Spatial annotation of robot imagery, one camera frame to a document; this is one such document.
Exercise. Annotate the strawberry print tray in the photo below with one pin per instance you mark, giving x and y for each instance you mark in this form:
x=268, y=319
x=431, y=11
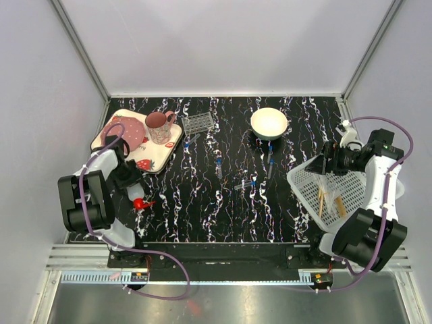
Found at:
x=151, y=157

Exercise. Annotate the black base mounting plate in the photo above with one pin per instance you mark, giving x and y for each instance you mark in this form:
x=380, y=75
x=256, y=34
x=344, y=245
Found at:
x=224, y=261

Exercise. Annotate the pink dotted plate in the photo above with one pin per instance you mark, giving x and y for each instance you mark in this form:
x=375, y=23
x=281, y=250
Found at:
x=134, y=132

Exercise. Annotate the blue cap tube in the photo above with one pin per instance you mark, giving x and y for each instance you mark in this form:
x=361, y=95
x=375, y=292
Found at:
x=269, y=154
x=192, y=140
x=219, y=169
x=270, y=171

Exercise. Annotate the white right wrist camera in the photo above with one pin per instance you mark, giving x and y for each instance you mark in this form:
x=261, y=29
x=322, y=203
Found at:
x=348, y=135

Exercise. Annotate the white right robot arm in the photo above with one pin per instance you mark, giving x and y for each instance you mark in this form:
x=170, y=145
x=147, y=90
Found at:
x=372, y=234

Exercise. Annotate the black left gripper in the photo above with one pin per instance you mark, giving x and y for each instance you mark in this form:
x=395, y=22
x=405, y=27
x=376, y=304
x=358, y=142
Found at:
x=135, y=177

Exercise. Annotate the white wash bottle red cap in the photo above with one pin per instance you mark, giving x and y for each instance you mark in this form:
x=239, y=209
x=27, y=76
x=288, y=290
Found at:
x=136, y=195

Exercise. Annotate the clear test tube rack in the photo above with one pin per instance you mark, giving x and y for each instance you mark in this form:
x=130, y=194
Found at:
x=193, y=124

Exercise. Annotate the cream green bowl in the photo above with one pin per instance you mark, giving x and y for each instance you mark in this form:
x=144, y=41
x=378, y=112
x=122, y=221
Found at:
x=268, y=123

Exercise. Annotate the wooden test tube clamp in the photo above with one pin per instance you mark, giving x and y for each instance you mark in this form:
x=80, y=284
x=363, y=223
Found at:
x=321, y=197

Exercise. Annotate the white plastic basket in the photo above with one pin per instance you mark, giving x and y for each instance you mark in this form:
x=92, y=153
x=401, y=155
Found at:
x=350, y=205

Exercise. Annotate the pink floral mug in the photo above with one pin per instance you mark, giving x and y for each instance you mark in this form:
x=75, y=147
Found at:
x=159, y=126

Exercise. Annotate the blue cap tube under bowl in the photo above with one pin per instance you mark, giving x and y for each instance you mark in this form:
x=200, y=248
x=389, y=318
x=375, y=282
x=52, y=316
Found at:
x=269, y=154

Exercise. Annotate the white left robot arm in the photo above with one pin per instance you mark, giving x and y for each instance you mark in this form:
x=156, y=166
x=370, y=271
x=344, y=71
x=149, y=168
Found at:
x=86, y=203

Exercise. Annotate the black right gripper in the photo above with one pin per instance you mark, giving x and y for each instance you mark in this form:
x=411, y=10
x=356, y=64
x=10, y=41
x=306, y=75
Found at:
x=333, y=151

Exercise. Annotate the blue cap tube lying horizontal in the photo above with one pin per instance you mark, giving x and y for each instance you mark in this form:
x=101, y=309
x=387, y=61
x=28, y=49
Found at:
x=244, y=185

